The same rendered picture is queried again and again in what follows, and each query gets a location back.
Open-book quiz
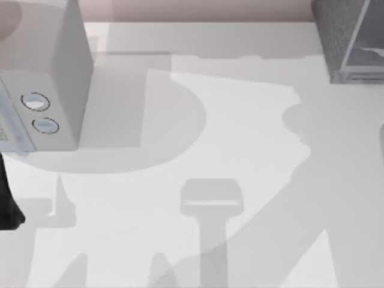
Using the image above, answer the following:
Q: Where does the small round microwave knob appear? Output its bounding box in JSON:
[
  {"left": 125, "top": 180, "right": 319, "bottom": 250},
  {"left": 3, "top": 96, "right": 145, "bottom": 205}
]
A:
[{"left": 31, "top": 117, "right": 60, "bottom": 135}]

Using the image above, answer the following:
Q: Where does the grey cabinet with dark inside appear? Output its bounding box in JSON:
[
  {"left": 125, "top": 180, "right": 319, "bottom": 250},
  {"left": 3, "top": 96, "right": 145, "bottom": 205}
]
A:
[{"left": 310, "top": 0, "right": 384, "bottom": 85}]

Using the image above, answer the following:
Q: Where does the large round microwave knob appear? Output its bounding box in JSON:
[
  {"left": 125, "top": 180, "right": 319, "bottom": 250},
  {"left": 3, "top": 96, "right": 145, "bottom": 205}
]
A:
[{"left": 20, "top": 92, "right": 51, "bottom": 112}]

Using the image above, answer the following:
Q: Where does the pale microwave oven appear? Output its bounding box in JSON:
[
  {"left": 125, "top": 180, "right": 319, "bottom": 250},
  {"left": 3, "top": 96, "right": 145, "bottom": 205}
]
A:
[{"left": 0, "top": 0, "right": 95, "bottom": 154}]

